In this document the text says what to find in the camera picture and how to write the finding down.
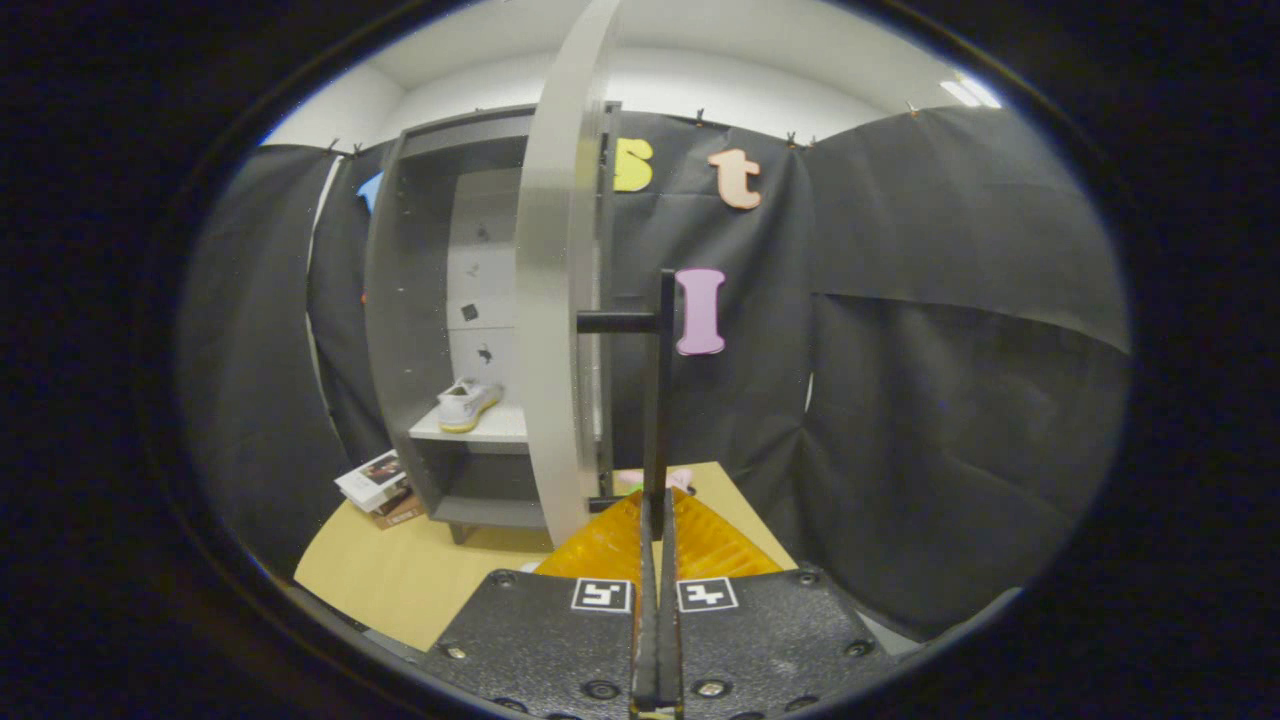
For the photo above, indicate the brown book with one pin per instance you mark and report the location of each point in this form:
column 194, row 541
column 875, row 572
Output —
column 400, row 512

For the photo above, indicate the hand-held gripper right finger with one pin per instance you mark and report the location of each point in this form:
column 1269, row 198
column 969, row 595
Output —
column 770, row 630

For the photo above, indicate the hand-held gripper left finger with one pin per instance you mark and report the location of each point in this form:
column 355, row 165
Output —
column 540, row 640

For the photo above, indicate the pink and green plush toy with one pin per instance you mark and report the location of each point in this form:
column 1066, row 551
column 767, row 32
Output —
column 630, row 480

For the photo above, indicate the grey shoe cabinet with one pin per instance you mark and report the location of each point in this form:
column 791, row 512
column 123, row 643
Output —
column 400, row 330

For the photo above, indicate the long ceiling light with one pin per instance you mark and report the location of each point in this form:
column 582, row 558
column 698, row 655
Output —
column 968, row 93

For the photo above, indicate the white printed book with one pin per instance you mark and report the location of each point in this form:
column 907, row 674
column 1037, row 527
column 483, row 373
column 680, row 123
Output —
column 370, row 478

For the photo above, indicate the black backdrop cloth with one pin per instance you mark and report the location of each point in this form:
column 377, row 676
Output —
column 950, row 350

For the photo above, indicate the white shoe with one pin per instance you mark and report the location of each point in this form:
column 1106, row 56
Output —
column 467, row 405

